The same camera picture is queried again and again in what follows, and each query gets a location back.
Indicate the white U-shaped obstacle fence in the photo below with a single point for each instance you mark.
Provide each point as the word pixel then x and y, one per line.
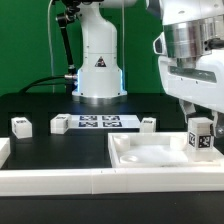
pixel 110 180

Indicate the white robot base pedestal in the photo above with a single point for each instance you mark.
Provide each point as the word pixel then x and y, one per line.
pixel 100 80

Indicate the white marker tag sheet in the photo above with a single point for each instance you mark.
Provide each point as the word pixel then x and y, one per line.
pixel 104 121

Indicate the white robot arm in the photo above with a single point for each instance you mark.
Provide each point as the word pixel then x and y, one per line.
pixel 190 50

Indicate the white square tabletop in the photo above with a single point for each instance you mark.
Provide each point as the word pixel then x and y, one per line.
pixel 158 149

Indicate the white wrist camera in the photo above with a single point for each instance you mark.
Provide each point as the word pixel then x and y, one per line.
pixel 159 45

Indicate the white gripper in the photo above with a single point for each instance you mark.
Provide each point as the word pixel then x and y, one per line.
pixel 202 86

